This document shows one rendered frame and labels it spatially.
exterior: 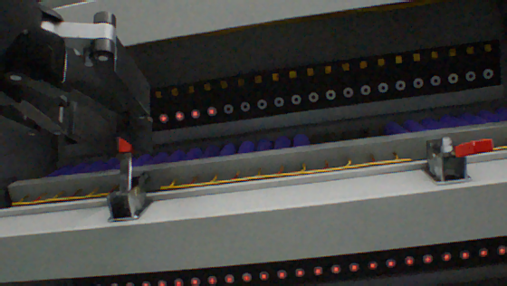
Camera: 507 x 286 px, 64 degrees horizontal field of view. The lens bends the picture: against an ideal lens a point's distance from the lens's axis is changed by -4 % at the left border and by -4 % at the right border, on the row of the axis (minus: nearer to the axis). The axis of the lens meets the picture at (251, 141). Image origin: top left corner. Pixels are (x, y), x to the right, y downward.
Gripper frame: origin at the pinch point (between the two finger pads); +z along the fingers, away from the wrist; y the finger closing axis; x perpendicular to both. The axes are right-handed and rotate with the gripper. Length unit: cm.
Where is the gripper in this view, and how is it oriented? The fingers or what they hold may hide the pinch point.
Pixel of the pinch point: (113, 128)
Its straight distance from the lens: 37.1
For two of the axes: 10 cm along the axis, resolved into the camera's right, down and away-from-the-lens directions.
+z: 1.5, 2.9, 9.5
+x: -0.9, -9.5, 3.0
